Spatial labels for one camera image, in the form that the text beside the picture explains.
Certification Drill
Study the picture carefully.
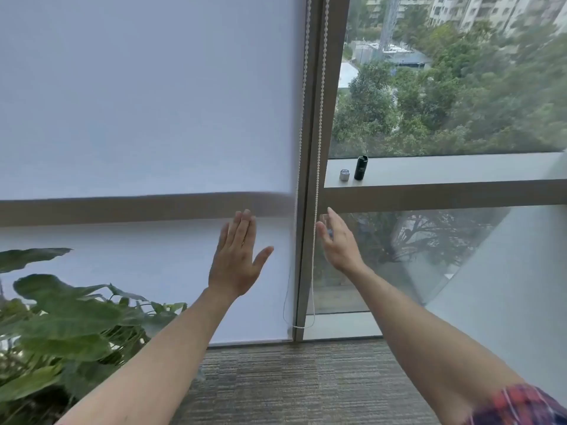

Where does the person's left hand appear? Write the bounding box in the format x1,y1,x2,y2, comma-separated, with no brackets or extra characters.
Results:
207,209,275,300

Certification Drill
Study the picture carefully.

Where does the person's right hand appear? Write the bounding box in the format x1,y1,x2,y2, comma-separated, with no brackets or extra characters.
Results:
315,207,367,276

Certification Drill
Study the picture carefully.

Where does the white beaded blind chain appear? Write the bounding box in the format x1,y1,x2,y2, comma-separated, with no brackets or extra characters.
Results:
282,0,331,331

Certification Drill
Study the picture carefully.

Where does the white roller blind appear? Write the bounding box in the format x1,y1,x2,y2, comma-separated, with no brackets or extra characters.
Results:
0,0,309,348

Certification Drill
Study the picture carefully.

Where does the person's left forearm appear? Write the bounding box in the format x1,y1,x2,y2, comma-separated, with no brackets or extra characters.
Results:
55,285,242,425

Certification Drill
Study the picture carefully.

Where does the person's right forearm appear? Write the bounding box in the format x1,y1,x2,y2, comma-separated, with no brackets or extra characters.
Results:
344,264,532,425

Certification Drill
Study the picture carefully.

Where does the green leafy potted plant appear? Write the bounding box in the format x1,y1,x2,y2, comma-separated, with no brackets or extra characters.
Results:
0,247,189,425

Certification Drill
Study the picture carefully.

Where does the group of green trees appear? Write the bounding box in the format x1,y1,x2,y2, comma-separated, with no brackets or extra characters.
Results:
330,4,567,158

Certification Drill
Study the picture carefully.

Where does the metal lattice tower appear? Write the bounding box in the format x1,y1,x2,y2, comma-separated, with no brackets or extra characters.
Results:
379,0,402,51

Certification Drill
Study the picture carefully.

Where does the red plaid sleeve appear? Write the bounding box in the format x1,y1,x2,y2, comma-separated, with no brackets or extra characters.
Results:
460,384,567,425

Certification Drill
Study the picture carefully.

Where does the row of apartment buildings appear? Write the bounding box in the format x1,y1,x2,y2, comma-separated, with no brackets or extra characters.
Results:
363,0,567,36

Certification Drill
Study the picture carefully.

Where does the grey window frame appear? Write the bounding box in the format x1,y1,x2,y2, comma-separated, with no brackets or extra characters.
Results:
294,0,567,342

